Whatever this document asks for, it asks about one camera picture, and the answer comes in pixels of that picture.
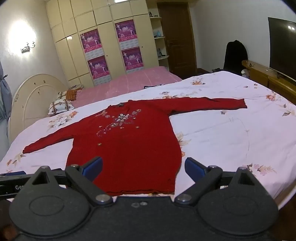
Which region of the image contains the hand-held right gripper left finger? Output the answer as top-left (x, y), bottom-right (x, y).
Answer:
top-left (29, 156), bottom-right (114, 207)

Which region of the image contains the black television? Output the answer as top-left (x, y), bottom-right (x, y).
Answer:
top-left (268, 17), bottom-right (296, 82)

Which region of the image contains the pink bed sheet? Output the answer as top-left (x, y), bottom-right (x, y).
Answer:
top-left (73, 66), bottom-right (183, 108)

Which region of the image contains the brown wooden door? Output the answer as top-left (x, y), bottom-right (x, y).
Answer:
top-left (157, 2), bottom-right (198, 77)

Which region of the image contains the wall lamp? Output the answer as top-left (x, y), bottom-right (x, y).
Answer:
top-left (20, 40), bottom-right (36, 54)

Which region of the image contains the cream corner shelf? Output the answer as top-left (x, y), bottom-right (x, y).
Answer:
top-left (148, 6), bottom-right (170, 70)

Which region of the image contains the cream wardrobe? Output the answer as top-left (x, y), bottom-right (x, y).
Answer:
top-left (46, 0), bottom-right (160, 88)

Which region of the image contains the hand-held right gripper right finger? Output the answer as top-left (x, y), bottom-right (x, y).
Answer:
top-left (174, 157), bottom-right (259, 206)

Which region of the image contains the white plaid pillow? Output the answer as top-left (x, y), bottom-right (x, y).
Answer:
top-left (48, 100), bottom-right (74, 115)

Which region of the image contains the purple wall poster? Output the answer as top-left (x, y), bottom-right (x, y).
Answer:
top-left (80, 29), bottom-right (103, 60)
top-left (87, 55), bottom-right (112, 80)
top-left (114, 20), bottom-right (139, 49)
top-left (121, 46), bottom-right (144, 71)

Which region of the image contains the white floral bed blanket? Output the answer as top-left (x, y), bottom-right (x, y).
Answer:
top-left (0, 71), bottom-right (296, 209)

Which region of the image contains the grey curtain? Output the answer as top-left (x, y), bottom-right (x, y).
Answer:
top-left (0, 60), bottom-right (13, 121)

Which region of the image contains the cream wooden headboard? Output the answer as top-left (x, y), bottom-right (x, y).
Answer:
top-left (8, 74), bottom-right (70, 144)

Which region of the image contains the orange striped pillow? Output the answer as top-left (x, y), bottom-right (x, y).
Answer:
top-left (58, 85), bottom-right (84, 101)

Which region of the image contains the red embroidered sweater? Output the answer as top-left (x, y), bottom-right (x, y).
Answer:
top-left (22, 97), bottom-right (247, 195)

